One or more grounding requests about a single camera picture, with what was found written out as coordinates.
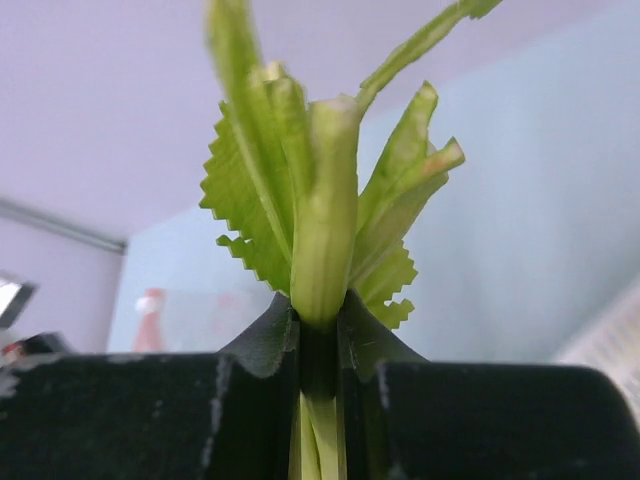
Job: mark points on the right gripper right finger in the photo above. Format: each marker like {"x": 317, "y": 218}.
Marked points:
{"x": 405, "y": 417}

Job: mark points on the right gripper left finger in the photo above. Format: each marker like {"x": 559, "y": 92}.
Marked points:
{"x": 229, "y": 414}

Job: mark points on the clear zip top bag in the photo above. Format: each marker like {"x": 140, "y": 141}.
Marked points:
{"x": 173, "y": 320}

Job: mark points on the green leek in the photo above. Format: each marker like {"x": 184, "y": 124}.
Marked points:
{"x": 283, "y": 175}

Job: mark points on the white perforated plastic basket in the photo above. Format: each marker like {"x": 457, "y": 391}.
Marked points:
{"x": 610, "y": 343}

